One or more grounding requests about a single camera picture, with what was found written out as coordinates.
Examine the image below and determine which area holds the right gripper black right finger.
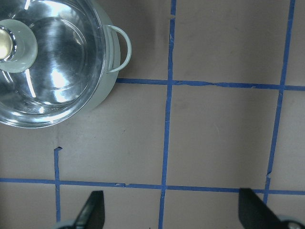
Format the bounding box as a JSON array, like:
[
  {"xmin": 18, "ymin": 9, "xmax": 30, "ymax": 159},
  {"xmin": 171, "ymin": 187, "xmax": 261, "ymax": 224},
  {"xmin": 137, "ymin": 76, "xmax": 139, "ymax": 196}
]
[{"xmin": 238, "ymin": 188, "xmax": 283, "ymax": 229}]

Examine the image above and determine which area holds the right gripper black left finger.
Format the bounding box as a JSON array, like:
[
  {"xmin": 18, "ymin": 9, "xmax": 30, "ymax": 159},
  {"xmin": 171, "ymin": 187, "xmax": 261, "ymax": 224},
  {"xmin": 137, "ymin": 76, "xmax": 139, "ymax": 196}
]
[{"xmin": 74, "ymin": 191, "xmax": 105, "ymax": 229}]

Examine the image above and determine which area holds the pale green metal pot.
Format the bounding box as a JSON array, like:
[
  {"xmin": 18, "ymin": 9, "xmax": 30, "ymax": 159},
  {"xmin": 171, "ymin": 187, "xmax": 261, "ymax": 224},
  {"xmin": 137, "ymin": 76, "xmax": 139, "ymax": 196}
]
[{"xmin": 0, "ymin": 0, "xmax": 132, "ymax": 113}]

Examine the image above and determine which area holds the glass pot lid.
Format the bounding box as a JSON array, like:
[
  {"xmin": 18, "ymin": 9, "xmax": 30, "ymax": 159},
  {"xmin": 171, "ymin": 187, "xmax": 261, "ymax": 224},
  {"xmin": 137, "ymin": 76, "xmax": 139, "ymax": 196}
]
[{"xmin": 0, "ymin": 0, "xmax": 106, "ymax": 128}]

